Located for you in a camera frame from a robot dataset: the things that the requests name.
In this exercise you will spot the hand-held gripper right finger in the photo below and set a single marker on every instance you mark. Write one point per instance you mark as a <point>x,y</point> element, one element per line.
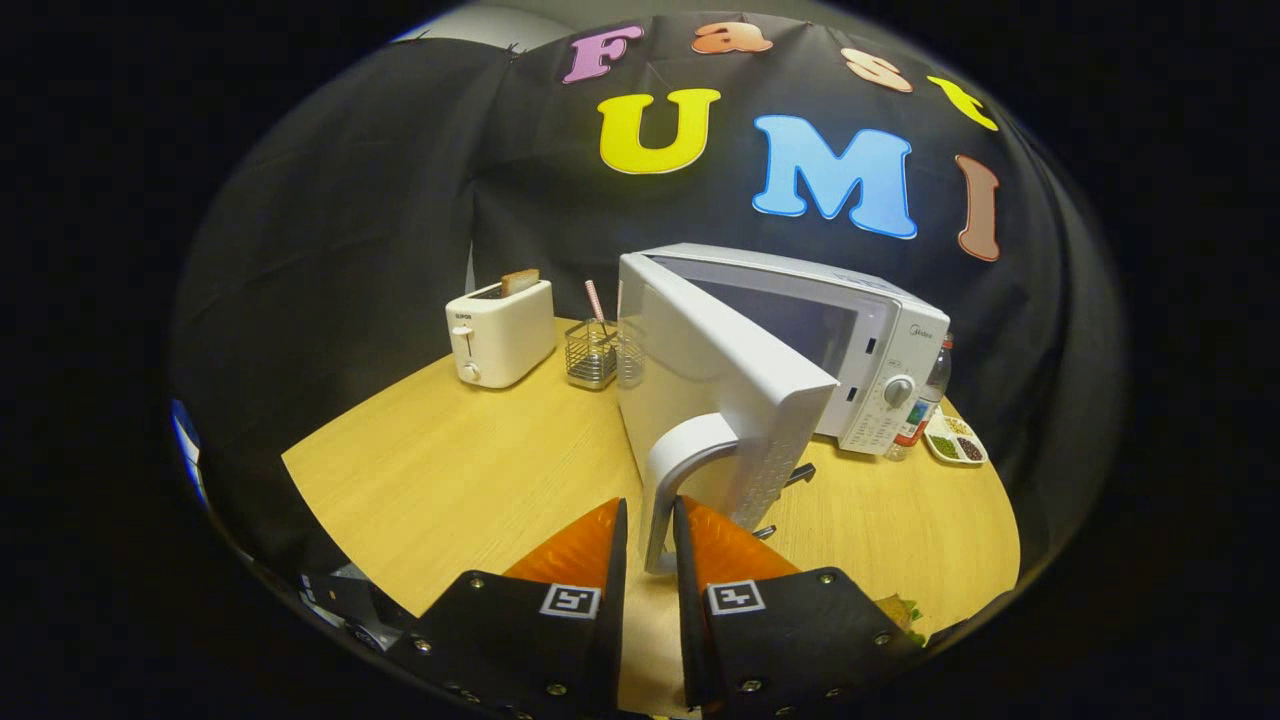
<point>690,640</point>

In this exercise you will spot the cream toaster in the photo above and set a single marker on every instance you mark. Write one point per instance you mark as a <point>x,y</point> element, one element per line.
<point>500,340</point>

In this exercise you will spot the pink striped straw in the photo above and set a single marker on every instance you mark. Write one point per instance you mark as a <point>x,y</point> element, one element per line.
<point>596,300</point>

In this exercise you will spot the clear plastic bottle red label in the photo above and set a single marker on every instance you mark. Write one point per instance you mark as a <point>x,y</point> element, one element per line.
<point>925,400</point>

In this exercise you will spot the toast slice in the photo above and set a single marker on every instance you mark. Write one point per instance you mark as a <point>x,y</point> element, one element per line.
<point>520,282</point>

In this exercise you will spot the white microwave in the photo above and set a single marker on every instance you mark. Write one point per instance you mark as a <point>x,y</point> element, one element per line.
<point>700,380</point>

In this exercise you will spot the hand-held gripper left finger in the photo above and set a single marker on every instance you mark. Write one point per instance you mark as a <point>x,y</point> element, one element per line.
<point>614,640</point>

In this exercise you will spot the brown bread lettuce sandwich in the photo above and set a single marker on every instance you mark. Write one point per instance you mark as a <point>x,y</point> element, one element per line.
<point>900,612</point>

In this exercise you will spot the white divided dish with beans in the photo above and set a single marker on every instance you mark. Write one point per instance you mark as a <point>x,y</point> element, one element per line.
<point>955,440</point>

